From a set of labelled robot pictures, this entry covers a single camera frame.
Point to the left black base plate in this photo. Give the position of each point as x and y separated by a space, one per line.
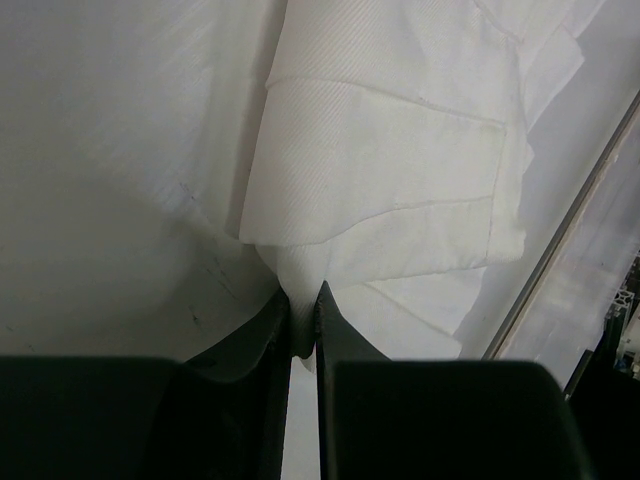
603 395

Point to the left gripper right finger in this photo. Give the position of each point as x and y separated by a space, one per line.
385 419

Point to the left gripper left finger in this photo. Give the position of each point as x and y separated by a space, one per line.
219 415

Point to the white pleated skirt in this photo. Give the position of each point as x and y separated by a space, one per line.
391 154

